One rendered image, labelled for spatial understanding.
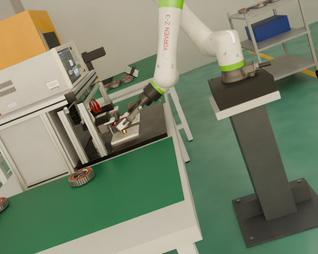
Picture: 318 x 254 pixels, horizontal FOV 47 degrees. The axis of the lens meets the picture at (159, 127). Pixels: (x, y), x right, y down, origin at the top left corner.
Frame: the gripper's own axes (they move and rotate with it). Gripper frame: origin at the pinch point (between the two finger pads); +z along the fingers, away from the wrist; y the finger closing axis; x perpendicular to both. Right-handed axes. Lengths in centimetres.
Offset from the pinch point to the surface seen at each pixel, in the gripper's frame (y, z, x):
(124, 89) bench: 157, 16, -4
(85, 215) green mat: -70, 15, -3
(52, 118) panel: -19.3, 15.7, 27.4
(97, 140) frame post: -19.8, 9.1, 5.5
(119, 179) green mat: -49, 4, -8
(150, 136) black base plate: -17.6, -9.5, -12.0
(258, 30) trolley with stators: 242, -124, -74
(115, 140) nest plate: -6.8, 7.4, -3.2
